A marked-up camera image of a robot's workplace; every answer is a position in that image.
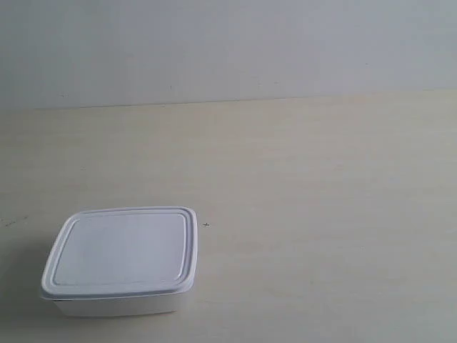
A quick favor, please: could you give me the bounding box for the white lidded plastic container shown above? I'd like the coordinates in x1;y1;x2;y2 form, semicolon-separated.
41;207;198;317

